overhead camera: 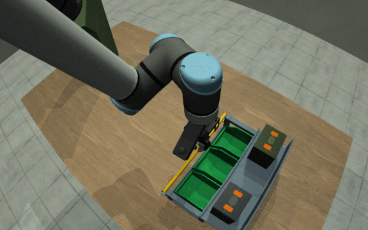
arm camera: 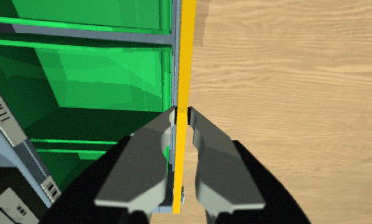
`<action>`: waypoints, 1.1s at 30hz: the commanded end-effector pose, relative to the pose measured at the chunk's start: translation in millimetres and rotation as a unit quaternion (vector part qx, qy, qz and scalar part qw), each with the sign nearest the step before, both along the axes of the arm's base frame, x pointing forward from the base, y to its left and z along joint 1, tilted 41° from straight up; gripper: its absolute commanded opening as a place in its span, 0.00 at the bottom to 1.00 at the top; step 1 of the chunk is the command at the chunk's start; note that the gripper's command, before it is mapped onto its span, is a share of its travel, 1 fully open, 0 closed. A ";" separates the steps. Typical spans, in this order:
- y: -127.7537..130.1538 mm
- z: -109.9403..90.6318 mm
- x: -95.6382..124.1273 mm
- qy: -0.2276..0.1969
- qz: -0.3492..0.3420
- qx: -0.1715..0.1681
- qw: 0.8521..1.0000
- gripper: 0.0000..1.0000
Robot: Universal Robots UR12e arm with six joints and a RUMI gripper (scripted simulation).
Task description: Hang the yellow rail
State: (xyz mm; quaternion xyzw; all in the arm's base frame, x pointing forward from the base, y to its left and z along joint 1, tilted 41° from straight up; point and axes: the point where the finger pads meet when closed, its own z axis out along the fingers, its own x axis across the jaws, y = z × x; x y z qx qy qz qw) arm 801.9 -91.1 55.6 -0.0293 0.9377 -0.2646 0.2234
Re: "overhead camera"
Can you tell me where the yellow bar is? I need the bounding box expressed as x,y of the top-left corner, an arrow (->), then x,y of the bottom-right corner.
163,113 -> 226,193

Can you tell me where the green open bin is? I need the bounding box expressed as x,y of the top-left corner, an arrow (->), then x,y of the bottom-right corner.
175,171 -> 220,212
194,147 -> 238,186
212,126 -> 253,160

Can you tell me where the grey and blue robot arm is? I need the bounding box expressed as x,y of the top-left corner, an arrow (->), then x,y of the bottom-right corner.
0,0 -> 223,160

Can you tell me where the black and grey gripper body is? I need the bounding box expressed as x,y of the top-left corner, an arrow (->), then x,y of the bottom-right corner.
198,117 -> 220,144

